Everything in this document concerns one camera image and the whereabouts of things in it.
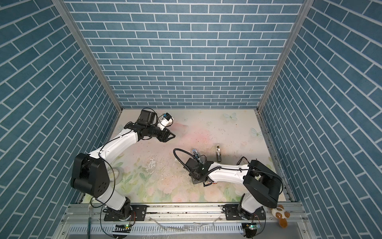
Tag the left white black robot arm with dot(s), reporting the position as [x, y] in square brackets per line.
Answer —
[90, 174]

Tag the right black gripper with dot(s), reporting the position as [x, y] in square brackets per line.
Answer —
[193, 180]

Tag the beige stapler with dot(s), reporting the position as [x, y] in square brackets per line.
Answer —
[218, 153]

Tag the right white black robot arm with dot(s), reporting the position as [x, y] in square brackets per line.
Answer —
[274, 183]

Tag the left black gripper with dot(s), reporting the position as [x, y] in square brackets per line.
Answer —
[164, 135]

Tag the clear tape roll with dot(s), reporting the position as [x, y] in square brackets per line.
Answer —
[116, 175]

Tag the white slotted cable duct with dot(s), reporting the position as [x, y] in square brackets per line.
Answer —
[151, 229]

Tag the plush toy animal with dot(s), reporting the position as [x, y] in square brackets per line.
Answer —
[281, 215]

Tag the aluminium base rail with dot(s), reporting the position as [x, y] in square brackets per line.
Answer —
[186, 213]

